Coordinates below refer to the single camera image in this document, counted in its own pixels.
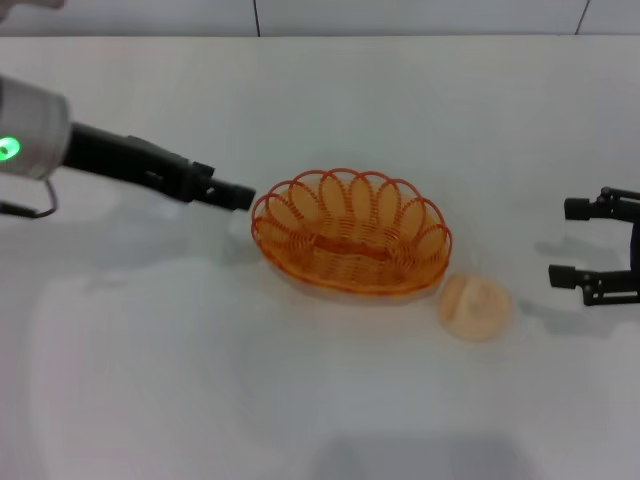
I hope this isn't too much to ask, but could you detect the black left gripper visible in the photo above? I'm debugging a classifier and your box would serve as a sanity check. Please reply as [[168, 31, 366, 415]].
[[66, 121, 258, 212]]

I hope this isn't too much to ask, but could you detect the orange woven plastic basket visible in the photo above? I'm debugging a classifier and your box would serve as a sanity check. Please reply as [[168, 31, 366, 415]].
[[250, 168, 454, 300]]

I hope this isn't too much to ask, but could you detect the left gripper cable with plug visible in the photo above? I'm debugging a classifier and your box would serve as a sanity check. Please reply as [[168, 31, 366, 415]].
[[0, 178, 58, 220]]

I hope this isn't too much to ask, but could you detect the pale round bread bun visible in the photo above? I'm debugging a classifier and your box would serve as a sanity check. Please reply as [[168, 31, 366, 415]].
[[439, 272, 513, 343]]

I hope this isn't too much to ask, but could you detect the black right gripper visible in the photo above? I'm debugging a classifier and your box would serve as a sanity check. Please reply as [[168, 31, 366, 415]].
[[547, 186, 640, 308]]

